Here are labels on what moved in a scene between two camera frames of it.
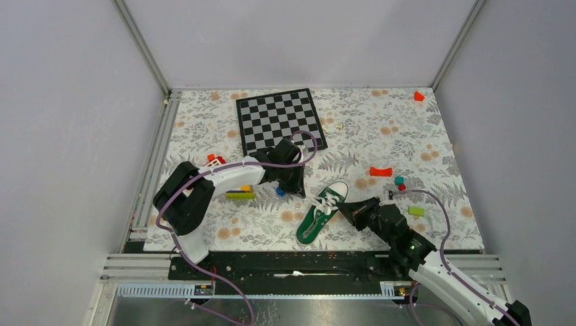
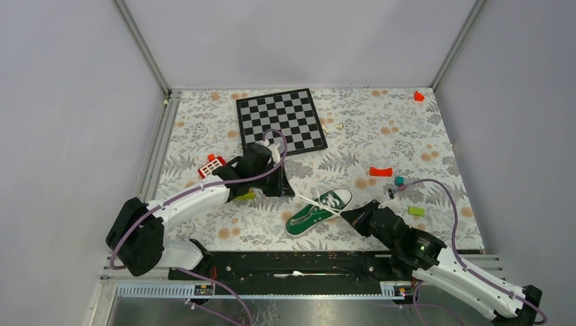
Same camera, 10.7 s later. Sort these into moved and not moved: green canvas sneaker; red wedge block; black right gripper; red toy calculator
Moved: green canvas sneaker
Not moved: black right gripper; red toy calculator; red wedge block
